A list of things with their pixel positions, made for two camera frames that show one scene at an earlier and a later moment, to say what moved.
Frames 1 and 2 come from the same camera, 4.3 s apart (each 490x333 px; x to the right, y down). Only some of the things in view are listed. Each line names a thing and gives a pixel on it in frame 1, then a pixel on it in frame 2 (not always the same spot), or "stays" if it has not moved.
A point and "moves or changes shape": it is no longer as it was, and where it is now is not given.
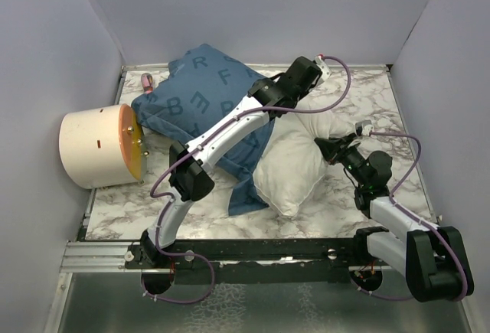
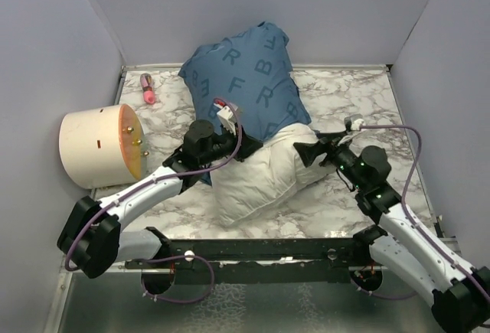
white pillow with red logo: [293, 164] moves or changes shape
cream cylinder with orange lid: [104, 147] stays
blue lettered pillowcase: [197, 87] moves or changes shape
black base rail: [253, 261] stays
